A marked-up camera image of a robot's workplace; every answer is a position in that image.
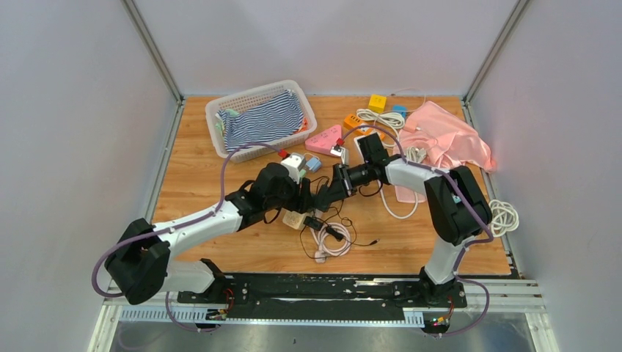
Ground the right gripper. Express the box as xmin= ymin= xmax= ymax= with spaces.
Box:
xmin=323 ymin=162 xmax=373 ymax=206

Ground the beige wooden cube socket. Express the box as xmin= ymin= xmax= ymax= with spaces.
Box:
xmin=282 ymin=210 xmax=308 ymax=230

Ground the blue plug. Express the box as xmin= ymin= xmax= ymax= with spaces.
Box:
xmin=305 ymin=157 xmax=322 ymax=172

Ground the white power strip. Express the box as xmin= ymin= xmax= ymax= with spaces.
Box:
xmin=354 ymin=136 xmax=369 ymax=161

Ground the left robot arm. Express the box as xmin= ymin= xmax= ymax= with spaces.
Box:
xmin=98 ymin=163 xmax=312 ymax=305

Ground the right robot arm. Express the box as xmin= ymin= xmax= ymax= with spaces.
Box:
xmin=314 ymin=133 xmax=494 ymax=307

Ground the yellow cube socket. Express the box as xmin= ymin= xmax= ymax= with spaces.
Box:
xmin=367 ymin=94 xmax=387 ymax=114

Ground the small blue cube socket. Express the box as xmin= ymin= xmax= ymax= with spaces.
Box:
xmin=392 ymin=105 xmax=408 ymax=118

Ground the pink triangular power strip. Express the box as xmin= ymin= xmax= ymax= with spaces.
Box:
xmin=304 ymin=125 xmax=343 ymax=155

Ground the orange power strip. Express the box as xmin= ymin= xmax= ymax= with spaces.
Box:
xmin=343 ymin=114 xmax=385 ymax=140

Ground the blue white striped cloth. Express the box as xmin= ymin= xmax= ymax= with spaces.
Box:
xmin=216 ymin=89 xmax=305 ymax=152

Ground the white plastic basket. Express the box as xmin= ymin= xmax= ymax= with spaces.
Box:
xmin=205 ymin=80 xmax=318 ymax=163

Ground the pink cloth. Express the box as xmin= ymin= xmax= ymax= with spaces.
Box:
xmin=398 ymin=101 xmax=497 ymax=173

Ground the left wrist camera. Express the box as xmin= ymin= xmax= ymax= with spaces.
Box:
xmin=280 ymin=153 xmax=307 ymax=184

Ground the white coiled cable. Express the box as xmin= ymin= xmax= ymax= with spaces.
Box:
xmin=310 ymin=222 xmax=354 ymax=265

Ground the thin black cable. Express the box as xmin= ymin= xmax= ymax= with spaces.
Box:
xmin=291 ymin=175 xmax=381 ymax=261

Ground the white cable bundle by orange strip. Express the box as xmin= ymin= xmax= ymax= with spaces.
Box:
xmin=356 ymin=107 xmax=407 ymax=150

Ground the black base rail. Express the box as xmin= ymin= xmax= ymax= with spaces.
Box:
xmin=173 ymin=273 xmax=467 ymax=321

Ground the white coiled cable right edge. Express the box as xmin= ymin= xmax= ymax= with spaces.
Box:
xmin=489 ymin=199 xmax=520 ymax=238

